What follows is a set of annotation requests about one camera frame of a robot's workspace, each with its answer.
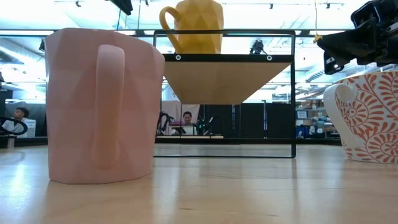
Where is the workbench with small robot arms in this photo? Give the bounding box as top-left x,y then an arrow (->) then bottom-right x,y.
156,111 -> 224,140

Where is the white mug red leaf pattern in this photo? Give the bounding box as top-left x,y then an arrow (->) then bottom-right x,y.
322,70 -> 398,165

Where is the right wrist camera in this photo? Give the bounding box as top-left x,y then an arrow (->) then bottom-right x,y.
350,1 -> 383,29

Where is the storage shelf with boxes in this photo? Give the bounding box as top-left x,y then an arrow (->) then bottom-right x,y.
295,98 -> 342,146

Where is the pink faceted mug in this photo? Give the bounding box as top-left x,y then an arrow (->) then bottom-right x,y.
44,27 -> 166,185

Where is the yellow hanging cord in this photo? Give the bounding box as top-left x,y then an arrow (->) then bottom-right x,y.
312,0 -> 323,44

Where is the pink partition board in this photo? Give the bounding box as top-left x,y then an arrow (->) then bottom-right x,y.
161,100 -> 200,124

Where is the wooden shelf black metal frame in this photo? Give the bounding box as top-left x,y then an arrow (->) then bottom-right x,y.
153,29 -> 297,159

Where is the yellow faceted mug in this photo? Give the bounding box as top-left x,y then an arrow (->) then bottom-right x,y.
159,0 -> 224,55

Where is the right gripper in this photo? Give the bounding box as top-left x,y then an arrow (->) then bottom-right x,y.
316,0 -> 398,75

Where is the small black camera rig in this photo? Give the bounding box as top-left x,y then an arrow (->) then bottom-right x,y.
249,39 -> 266,55

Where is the black partition panel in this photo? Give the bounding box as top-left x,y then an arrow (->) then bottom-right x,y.
198,104 -> 293,140

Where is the person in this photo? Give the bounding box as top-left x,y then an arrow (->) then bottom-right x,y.
1,107 -> 37,138
170,111 -> 197,136

